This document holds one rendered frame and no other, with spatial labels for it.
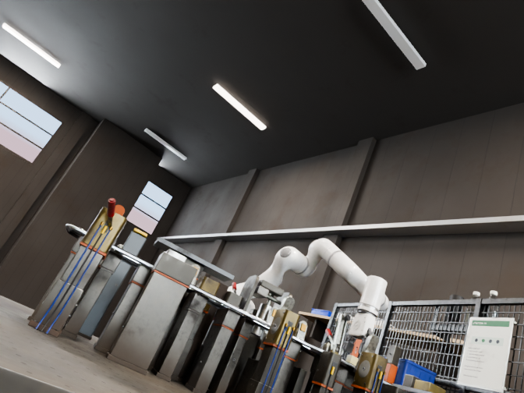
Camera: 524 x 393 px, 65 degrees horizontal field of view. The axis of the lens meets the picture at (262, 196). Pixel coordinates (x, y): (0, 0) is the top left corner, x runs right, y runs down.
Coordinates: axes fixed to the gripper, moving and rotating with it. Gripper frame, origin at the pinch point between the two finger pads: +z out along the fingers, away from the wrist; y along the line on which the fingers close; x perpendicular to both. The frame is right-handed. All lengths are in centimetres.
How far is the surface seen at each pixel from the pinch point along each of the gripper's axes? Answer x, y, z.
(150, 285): -86, 21, 15
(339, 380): -6.6, 6.4, 13.6
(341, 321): -0.5, -15.7, -11.5
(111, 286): -95, -30, 17
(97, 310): -95, -29, 27
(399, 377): 33.8, -12.6, -1.2
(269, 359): -42, 21, 19
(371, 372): -8.0, 25.1, 8.3
